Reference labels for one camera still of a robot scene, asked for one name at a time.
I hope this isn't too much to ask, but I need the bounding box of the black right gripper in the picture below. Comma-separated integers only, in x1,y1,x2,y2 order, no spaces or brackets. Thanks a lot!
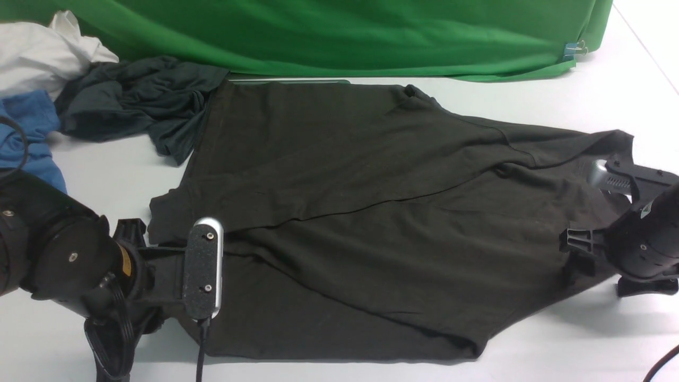
560,159,678,298

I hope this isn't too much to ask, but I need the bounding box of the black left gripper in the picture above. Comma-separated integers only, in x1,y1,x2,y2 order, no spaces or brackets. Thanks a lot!
85,219,185,334

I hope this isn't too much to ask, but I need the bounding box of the dark gray long-sleeved shirt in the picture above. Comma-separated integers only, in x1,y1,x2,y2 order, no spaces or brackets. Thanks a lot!
149,82,633,362

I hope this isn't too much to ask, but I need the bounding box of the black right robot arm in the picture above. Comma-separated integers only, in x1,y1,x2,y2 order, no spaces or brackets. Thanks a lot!
560,155,678,298

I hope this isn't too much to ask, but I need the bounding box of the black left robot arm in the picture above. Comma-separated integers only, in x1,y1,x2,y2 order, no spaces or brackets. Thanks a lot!
2,168,185,334

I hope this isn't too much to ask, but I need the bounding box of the dark teal crumpled shirt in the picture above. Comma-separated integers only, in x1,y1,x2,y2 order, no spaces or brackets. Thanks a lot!
54,56,229,165

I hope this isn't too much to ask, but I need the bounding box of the blue crumpled shirt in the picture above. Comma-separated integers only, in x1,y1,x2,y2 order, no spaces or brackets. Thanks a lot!
1,90,66,193

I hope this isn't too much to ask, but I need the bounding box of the white crumpled shirt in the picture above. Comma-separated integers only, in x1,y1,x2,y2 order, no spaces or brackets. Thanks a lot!
1,11,119,100

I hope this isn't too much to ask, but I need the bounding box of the blue binder clip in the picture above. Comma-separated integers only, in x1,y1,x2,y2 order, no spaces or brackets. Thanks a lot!
562,40,589,62

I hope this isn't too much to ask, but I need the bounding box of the green backdrop cloth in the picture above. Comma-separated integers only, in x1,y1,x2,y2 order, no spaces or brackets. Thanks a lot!
2,1,613,82

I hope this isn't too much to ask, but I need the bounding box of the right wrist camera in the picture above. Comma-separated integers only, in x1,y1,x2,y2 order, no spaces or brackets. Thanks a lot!
587,159,631,197

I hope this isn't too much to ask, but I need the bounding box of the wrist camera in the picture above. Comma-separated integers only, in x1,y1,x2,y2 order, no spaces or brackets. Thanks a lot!
587,159,631,197
182,217,224,321

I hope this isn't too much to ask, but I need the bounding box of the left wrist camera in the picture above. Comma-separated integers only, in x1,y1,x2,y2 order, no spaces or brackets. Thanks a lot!
182,217,224,321

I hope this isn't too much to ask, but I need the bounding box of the black left camera cable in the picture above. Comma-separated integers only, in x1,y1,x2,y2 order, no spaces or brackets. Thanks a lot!
84,273,212,382

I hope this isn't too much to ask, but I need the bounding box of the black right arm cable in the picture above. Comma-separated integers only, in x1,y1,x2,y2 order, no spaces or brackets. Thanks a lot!
643,345,679,382

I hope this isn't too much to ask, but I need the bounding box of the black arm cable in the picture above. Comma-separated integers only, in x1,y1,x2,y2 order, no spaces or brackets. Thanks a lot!
0,116,30,184
643,345,679,382

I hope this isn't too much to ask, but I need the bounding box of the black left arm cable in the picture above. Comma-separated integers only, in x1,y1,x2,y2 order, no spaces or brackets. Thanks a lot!
0,116,30,184

